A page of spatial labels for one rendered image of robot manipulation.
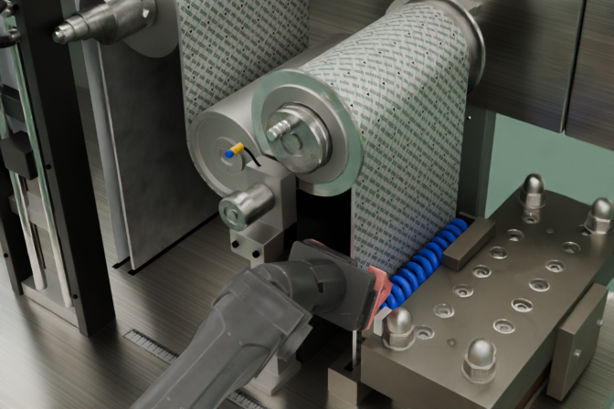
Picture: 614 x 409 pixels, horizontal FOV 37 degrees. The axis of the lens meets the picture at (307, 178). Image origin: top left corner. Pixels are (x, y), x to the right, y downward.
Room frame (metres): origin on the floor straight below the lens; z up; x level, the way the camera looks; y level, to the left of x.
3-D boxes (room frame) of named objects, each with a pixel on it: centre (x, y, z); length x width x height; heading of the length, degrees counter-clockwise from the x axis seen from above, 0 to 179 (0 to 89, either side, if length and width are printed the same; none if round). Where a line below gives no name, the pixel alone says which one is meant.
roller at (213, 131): (1.02, 0.02, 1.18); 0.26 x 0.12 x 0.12; 142
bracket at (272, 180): (0.83, 0.05, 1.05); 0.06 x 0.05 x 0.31; 142
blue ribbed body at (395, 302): (0.89, -0.14, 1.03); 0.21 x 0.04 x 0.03; 142
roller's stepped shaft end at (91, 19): (0.93, 0.25, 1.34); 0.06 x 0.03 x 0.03; 142
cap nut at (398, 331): (0.76, -0.10, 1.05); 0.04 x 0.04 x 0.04
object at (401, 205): (0.90, -0.12, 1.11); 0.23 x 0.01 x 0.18; 142
